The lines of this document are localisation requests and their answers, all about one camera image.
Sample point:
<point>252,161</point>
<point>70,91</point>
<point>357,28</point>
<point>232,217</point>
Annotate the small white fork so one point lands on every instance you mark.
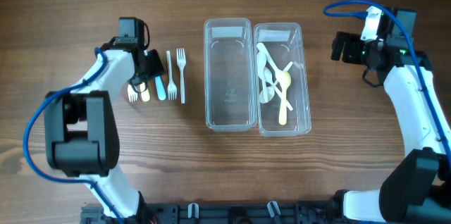
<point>171,88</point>

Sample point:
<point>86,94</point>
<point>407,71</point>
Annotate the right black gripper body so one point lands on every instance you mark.
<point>356,51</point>

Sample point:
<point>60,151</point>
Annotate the white fork tines down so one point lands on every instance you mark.
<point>132,94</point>

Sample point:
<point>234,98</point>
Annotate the white spoon thin handle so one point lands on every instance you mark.
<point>271,88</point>

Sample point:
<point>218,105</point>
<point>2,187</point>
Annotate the clear white spoon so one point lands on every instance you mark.
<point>261,63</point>

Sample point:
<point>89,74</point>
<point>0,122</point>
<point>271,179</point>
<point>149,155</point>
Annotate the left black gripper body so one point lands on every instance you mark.
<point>154,67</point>

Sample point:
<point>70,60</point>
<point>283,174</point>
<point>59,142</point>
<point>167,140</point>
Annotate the yellow green spoon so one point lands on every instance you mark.
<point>283,108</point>

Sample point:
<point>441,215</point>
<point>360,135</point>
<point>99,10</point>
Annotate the right clear plastic container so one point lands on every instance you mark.
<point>285,44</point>

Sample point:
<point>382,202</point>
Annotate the left clear plastic container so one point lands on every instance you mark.
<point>229,78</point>

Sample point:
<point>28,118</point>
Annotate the slim white fork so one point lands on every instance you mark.
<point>181,62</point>

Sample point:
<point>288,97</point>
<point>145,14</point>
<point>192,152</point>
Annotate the cream yellow fork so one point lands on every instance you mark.
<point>144,92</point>

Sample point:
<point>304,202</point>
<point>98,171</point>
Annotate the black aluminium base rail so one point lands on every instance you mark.
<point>272,212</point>

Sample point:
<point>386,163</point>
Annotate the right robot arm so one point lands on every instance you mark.
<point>418,190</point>

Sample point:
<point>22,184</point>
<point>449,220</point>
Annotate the white spoon wide handle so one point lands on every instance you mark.
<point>264,53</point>

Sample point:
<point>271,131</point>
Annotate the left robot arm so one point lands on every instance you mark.
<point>80,129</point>

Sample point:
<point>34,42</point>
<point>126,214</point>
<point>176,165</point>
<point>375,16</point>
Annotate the clear plastic container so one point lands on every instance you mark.
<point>285,44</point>
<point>229,78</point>

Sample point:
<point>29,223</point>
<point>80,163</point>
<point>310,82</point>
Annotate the light blue fork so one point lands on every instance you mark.
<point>160,90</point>

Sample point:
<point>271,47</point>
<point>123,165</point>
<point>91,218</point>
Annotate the white spoon bowl up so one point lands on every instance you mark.
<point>269,79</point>

